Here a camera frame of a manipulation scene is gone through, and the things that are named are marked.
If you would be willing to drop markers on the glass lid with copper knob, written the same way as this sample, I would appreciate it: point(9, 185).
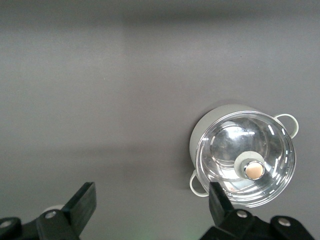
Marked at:
point(225, 142)

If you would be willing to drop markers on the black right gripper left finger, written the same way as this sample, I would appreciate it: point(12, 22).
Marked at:
point(75, 212)

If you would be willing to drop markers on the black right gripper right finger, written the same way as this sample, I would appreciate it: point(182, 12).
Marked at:
point(225, 212)

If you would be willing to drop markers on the pale green cooking pot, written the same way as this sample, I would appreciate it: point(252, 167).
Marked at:
point(200, 125)

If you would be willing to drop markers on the dark grey table mat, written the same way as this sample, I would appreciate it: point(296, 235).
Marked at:
point(100, 100)

